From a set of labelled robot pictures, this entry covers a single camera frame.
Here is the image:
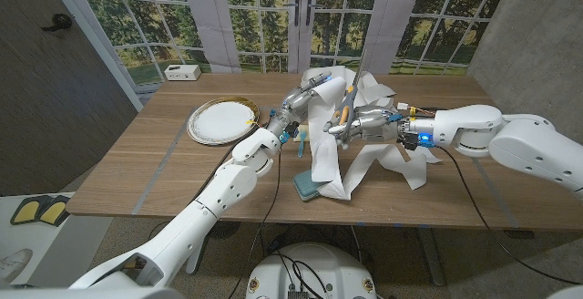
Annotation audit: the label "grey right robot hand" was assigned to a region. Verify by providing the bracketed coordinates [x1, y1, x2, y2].
[322, 105, 404, 150]

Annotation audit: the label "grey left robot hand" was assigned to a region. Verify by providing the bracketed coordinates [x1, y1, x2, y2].
[268, 71, 332, 132]

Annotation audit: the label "grey orange scissors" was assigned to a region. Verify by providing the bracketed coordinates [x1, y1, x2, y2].
[330, 47, 368, 145]

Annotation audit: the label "white receipt paper strip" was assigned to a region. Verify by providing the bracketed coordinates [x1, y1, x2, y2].
[302, 65, 443, 201]

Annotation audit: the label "gold rimmed paper plate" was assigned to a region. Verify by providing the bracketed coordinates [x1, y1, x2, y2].
[186, 96, 261, 146]

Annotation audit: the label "teal soapbox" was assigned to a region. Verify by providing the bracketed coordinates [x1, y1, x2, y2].
[292, 169, 328, 202]

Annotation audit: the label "white power box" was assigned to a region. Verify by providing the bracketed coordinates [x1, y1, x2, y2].
[163, 64, 202, 82]

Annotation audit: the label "grey table leg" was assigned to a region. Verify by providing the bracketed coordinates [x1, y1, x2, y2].
[416, 227, 446, 287]

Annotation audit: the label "dark round floor fan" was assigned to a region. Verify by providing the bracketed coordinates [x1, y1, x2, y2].
[210, 220, 241, 240]

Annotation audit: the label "white robot torso base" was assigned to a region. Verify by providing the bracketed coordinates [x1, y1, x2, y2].
[245, 242, 378, 299]

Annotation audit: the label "printed window backdrop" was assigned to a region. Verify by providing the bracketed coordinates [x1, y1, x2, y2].
[43, 0, 516, 108]

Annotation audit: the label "white table leg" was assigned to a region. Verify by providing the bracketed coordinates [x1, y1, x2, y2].
[185, 237, 210, 275]

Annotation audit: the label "yellow black foot pad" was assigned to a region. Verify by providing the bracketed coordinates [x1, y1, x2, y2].
[38, 194, 72, 227]
[9, 196, 54, 226]

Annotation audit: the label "white sneaker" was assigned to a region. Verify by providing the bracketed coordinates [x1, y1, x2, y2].
[0, 248, 33, 283]

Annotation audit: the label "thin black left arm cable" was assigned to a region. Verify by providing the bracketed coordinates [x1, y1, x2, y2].
[226, 146, 282, 299]

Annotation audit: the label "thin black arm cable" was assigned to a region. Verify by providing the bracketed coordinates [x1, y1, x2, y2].
[436, 146, 582, 286]
[226, 146, 282, 299]

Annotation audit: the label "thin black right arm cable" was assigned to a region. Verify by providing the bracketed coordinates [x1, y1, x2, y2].
[436, 146, 582, 286]

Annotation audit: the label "black torso cable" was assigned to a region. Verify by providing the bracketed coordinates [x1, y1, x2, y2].
[268, 251, 332, 299]

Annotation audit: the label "black door handle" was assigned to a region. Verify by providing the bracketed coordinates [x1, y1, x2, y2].
[40, 13, 73, 33]

